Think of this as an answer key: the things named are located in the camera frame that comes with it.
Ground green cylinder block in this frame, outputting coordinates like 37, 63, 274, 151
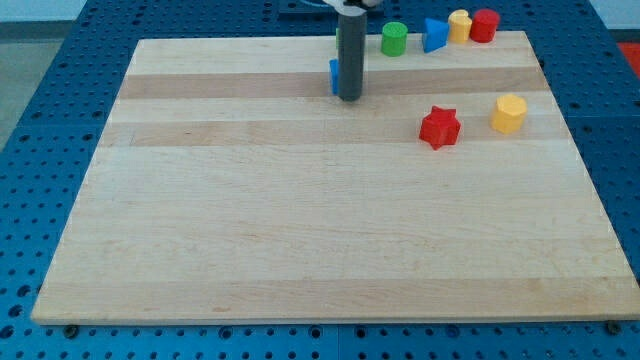
381, 21, 408, 57

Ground blue cube block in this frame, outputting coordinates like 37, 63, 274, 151
329, 58, 339, 95

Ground red cylinder block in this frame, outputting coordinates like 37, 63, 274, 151
469, 8, 501, 43

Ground yellow hexagon block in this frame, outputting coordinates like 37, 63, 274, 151
490, 94, 528, 134

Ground blue triangular prism block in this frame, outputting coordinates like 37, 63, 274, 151
422, 18, 449, 53

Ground red star block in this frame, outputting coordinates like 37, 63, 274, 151
419, 106, 461, 150

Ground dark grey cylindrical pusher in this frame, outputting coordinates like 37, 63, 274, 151
337, 4, 367, 102

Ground light wooden board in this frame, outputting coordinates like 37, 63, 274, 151
31, 31, 639, 325

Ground yellow heart block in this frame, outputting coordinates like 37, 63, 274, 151
448, 9, 473, 44

